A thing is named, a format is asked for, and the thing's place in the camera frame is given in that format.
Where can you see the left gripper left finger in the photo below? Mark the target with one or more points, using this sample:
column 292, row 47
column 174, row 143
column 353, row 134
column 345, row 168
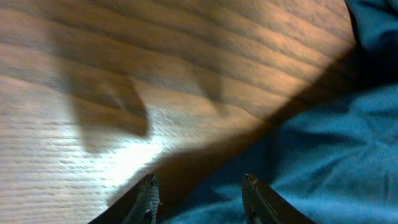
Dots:
column 139, row 205

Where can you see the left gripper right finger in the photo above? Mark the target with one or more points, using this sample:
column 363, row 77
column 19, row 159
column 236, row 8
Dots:
column 263, row 205

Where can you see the dark blue shorts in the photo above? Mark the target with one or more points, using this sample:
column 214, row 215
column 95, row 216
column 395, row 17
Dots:
column 336, row 163

